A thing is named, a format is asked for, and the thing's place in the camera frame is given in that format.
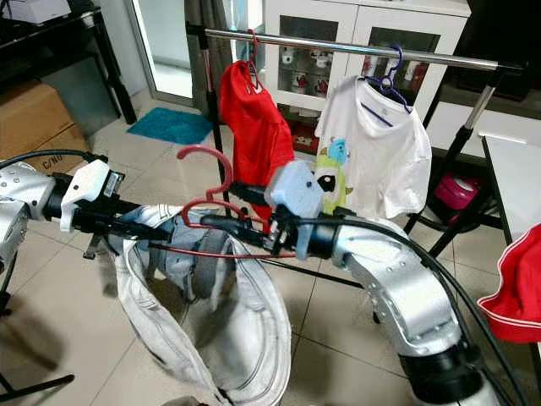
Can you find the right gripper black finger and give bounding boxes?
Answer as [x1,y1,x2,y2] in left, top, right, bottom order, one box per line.
[201,214,271,242]
[228,182,276,206]

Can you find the red hanger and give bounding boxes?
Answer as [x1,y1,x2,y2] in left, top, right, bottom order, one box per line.
[243,30,263,92]
[135,144,297,261]

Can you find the purple hanger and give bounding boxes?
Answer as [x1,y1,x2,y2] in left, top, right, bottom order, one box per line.
[363,44,415,111]

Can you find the red shirt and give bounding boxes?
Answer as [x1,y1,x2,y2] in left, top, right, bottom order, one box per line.
[218,61,295,214]

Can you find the teal floor mat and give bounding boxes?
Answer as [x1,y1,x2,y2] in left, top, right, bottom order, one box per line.
[125,107,214,145]

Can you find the plain brown cardboard box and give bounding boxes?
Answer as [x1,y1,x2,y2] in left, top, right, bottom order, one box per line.
[0,80,75,162]

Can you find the grey storage box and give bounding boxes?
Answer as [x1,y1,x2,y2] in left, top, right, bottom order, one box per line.
[42,59,119,136]

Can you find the white monster print t-shirt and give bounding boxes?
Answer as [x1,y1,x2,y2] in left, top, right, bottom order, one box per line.
[314,74,434,219]

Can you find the grey curtain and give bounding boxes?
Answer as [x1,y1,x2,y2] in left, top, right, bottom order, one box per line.
[186,0,242,102]

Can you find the black metal shelf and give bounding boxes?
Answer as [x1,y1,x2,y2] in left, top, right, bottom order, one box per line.
[0,4,136,126]

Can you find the black chrome clothes rack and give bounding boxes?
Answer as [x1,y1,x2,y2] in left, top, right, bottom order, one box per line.
[184,24,525,326]

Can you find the white framed glass door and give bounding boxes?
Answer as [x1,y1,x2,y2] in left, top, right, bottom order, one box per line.
[131,0,263,102]

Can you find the black stand foot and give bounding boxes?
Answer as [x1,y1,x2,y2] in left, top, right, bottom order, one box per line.
[0,375,77,403]

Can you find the magenta round container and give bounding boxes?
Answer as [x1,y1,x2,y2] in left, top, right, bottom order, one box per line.
[434,173,487,212]

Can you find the white glass door cabinet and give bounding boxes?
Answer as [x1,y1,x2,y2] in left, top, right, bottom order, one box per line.
[258,0,470,162]

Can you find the white low drawer cabinet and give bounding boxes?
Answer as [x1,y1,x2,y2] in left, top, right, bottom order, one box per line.
[427,101,541,157]

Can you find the white plastic box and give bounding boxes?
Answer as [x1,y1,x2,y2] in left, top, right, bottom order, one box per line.
[4,0,73,25]

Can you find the red garment white trim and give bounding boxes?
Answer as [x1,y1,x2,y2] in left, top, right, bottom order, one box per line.
[478,222,541,343]

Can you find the large black screen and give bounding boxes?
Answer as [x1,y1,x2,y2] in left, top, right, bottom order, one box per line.
[431,0,541,111]

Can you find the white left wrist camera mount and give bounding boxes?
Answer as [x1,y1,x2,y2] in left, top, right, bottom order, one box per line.
[59,159,115,233]

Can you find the light blue right wrist camera mount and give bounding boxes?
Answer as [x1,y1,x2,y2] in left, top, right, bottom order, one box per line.
[266,161,326,259]

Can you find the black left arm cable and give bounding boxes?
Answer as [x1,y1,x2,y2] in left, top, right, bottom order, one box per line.
[0,149,107,170]

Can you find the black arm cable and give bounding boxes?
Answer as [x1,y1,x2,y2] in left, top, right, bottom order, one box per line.
[330,216,516,406]
[0,149,107,170]

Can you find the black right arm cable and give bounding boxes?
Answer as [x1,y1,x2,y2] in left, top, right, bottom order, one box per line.
[330,216,516,406]

